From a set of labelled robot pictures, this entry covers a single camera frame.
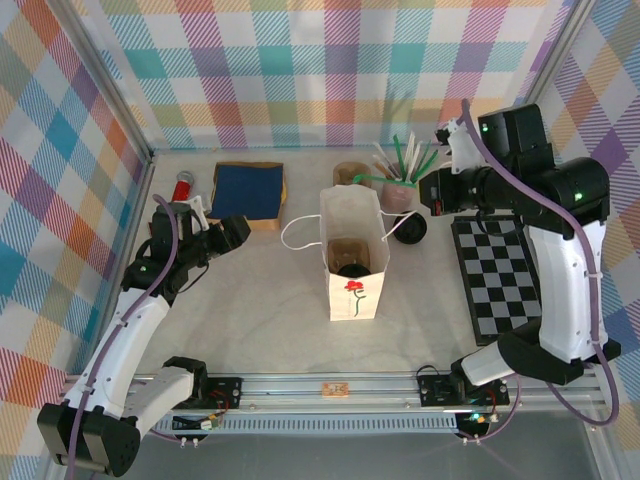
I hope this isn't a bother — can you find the brown pulp cup carrier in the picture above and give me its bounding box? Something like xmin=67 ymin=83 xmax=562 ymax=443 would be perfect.
xmin=327 ymin=239 xmax=372 ymax=277

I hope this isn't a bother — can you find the white flower paper bag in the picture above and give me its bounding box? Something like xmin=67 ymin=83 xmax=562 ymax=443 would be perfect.
xmin=280 ymin=183 xmax=419 ymax=322

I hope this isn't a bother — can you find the stack of black cup lids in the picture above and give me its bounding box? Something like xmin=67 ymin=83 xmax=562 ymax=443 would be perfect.
xmin=393 ymin=212 xmax=429 ymax=245

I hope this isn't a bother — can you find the pink straw holder cup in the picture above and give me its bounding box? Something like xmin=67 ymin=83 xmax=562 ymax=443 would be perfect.
xmin=382 ymin=177 xmax=416 ymax=210

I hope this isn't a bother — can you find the red glitter toy microphone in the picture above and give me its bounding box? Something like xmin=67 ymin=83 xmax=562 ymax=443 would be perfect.
xmin=169 ymin=171 xmax=196 ymax=204

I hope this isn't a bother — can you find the black grey chessboard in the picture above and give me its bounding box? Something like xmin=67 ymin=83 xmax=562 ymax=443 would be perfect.
xmin=451 ymin=217 xmax=544 ymax=347

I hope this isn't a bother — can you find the black connector board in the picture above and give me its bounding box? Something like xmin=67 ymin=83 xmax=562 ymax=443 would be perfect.
xmin=171 ymin=413 xmax=224 ymax=435
xmin=455 ymin=410 xmax=494 ymax=437

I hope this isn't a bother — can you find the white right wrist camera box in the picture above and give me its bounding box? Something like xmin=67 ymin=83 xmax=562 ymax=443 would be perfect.
xmin=433 ymin=119 xmax=481 ymax=175

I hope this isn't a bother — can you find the thin aluminium wall rail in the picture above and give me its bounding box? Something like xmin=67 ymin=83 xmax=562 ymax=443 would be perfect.
xmin=149 ymin=142 xmax=504 ymax=157

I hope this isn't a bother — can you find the aluminium frame post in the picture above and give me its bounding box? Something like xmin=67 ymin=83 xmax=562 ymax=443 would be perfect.
xmin=58 ymin=0 xmax=156 ymax=164
xmin=499 ymin=0 xmax=597 ymax=154

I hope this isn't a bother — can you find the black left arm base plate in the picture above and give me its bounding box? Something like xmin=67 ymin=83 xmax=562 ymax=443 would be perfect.
xmin=199 ymin=377 xmax=245 ymax=412

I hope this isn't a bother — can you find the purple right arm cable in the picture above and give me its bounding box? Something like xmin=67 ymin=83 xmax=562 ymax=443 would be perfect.
xmin=459 ymin=98 xmax=621 ymax=445

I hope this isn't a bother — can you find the wide aluminium base rail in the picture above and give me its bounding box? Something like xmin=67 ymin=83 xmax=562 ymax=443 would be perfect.
xmin=53 ymin=372 xmax=609 ymax=417

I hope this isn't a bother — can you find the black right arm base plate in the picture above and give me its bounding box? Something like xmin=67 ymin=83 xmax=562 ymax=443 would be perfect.
xmin=417 ymin=374 xmax=511 ymax=409

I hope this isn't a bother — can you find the grey slotted cable duct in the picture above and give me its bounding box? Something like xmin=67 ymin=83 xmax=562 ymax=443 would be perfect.
xmin=149 ymin=418 xmax=459 ymax=434

